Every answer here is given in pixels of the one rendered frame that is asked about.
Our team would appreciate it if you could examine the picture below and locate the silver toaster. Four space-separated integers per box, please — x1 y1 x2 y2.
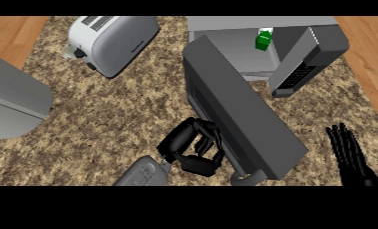
60 16 162 80

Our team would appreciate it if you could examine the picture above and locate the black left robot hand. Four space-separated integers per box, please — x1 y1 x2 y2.
155 116 227 178

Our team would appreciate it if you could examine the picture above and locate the dark grey microwave door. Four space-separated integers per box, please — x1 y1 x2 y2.
181 34 310 187

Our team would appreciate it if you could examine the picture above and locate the green milk carton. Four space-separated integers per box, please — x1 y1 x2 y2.
254 28 274 52

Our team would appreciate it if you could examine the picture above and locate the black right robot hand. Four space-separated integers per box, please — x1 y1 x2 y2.
324 122 378 187

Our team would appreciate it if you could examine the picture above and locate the grey rounded appliance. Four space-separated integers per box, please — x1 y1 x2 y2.
0 58 54 140

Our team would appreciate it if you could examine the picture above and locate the grey microwave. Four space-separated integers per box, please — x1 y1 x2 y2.
186 16 351 99

